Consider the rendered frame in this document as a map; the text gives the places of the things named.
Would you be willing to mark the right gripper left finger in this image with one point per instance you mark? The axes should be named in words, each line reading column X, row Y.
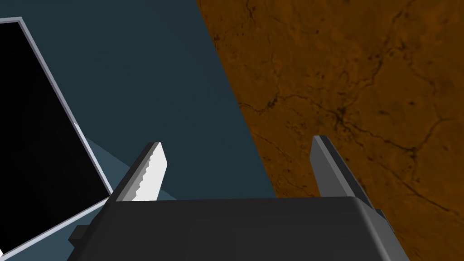
column 146, row 179

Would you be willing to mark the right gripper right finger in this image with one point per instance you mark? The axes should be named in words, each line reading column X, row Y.
column 334, row 173

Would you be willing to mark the black window with grey frame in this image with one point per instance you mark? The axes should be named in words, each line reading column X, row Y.
column 36, row 145

